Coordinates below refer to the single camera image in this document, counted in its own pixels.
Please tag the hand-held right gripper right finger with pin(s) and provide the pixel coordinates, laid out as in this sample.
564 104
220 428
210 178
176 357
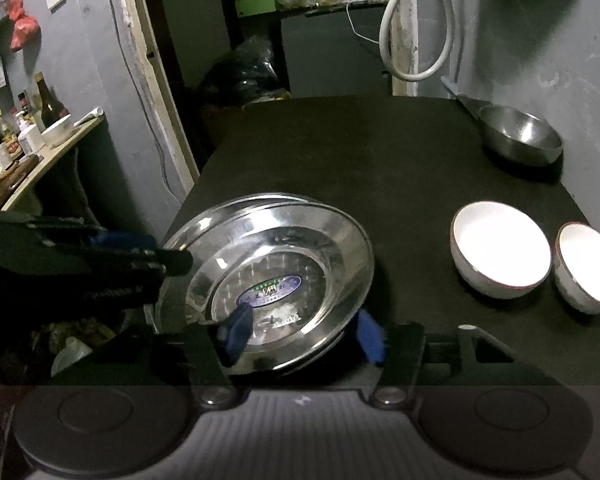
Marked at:
370 336

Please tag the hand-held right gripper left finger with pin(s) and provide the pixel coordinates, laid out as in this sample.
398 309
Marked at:
237 331

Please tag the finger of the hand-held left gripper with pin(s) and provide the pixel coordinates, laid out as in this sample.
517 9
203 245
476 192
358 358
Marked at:
176 262
125 243

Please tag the plain steel plate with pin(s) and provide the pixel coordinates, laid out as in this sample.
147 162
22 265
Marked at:
204 213

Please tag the steel plate with blue sticker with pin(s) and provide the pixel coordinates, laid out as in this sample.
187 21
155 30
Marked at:
280 240

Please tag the large white bowl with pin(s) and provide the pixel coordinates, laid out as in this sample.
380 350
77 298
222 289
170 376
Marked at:
500 250

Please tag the small white bowl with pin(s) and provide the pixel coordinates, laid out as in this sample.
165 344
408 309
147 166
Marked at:
587 265

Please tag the yellow container on shelf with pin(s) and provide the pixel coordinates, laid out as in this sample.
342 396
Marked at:
80 332

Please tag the white plastic jug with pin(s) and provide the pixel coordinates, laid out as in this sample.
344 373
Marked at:
70 355

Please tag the wooden cutting board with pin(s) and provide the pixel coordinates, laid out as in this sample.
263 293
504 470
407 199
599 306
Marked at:
10 180

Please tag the white bowl with foot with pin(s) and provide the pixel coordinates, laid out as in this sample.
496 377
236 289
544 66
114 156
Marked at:
56 132

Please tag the white tube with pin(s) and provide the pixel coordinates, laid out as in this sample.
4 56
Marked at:
90 116

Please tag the white plastic bottle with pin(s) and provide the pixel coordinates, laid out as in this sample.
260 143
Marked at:
30 137

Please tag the sauce bottle with yellow label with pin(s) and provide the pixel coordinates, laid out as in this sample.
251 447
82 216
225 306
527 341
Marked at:
9 140

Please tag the tall dark glass bottle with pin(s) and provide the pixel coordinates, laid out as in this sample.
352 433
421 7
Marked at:
47 105

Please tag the yellow plastic canister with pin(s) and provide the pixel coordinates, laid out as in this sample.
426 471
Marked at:
267 96

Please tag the black plastic bag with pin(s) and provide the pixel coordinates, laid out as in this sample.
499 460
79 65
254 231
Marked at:
250 65

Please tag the red plastic bag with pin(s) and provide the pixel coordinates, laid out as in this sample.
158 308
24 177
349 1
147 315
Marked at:
16 7
25 32

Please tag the black cabinet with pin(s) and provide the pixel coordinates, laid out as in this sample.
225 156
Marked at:
330 55

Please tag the green box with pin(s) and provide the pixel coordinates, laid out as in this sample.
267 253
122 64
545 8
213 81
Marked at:
257 5

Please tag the wooden door frame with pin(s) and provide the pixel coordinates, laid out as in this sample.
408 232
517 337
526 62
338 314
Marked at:
150 60
410 25

